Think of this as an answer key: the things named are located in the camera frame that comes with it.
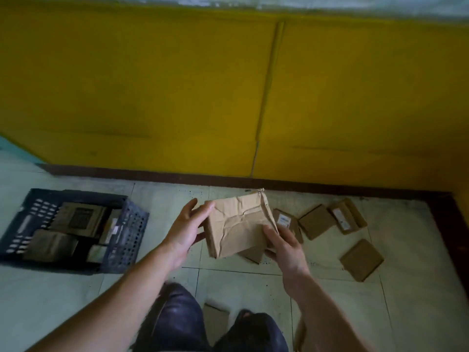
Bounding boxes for flat brown cardboard piece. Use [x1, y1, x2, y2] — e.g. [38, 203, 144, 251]
[202, 303, 231, 347]

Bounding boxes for person's right leg dark jeans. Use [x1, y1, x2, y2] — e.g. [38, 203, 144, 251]
[213, 309, 291, 352]

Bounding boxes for dark blue plastic crate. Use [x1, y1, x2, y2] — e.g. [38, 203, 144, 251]
[0, 188, 150, 276]

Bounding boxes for person's right hand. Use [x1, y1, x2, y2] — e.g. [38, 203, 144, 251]
[264, 224, 310, 286]

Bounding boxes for person's left hand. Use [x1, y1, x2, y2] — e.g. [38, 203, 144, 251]
[159, 198, 216, 270]

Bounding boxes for person's left leg dark jeans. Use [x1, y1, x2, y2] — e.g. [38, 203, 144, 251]
[130, 282, 207, 352]

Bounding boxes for dark flat box with label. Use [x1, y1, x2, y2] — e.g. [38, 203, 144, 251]
[51, 202, 107, 237]

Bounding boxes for large yellow panel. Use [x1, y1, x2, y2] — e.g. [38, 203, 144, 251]
[0, 3, 286, 179]
[252, 18, 469, 207]

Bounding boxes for open brown box white label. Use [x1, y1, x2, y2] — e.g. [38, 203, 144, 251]
[327, 198, 368, 235]

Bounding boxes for brown cardboard box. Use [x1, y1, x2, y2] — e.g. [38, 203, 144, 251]
[237, 248, 266, 265]
[203, 190, 281, 260]

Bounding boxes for person's right forearm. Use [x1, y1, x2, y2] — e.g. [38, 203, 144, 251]
[283, 267, 369, 352]

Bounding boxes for person's left forearm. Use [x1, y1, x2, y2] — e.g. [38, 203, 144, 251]
[25, 248, 181, 352]

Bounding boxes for small brown box white label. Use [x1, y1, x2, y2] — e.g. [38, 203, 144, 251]
[272, 208, 304, 244]

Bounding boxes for person's leg dark jeans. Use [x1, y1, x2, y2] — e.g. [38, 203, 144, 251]
[213, 309, 291, 352]
[130, 282, 207, 352]

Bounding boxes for upright box with white label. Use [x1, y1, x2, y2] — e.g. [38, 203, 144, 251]
[98, 208, 124, 247]

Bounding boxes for plain brown flat box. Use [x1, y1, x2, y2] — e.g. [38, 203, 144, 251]
[23, 230, 80, 263]

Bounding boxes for small pale cardboard box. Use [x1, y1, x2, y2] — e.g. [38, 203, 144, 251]
[87, 245, 109, 264]

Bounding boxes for plain brown square box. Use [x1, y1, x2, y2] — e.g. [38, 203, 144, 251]
[298, 204, 337, 241]
[339, 238, 385, 283]

